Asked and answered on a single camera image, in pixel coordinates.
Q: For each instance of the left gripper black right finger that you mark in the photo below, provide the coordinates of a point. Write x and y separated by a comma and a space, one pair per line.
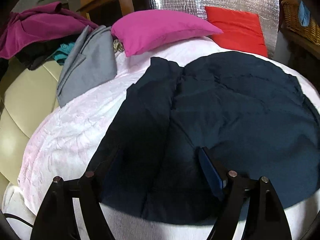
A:
266, 217

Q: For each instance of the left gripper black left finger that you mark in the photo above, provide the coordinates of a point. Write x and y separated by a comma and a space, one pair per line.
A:
56, 217

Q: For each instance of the navy blue zip jacket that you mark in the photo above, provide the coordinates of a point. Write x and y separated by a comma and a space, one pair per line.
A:
254, 117

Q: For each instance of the white embossed bed blanket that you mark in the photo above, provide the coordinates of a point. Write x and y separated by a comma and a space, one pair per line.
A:
66, 140

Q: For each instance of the cream leather chair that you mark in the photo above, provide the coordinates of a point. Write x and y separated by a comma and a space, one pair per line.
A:
27, 98

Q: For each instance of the teal garment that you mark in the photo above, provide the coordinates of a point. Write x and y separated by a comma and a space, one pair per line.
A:
61, 54

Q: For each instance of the grey garment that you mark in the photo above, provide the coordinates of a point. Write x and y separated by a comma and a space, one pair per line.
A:
90, 63

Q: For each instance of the black garment on chair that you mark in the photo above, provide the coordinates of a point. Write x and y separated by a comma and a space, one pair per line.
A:
35, 54

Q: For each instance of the red cushion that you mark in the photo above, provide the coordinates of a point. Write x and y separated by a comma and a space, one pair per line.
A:
241, 30

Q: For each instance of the purple fleece garment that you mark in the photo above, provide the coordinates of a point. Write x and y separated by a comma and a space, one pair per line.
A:
39, 24

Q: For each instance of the magenta pillow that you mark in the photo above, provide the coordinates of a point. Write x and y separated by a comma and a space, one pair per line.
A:
146, 30

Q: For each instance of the light blue cloth in basket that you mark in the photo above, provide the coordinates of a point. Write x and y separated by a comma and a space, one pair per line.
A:
303, 15

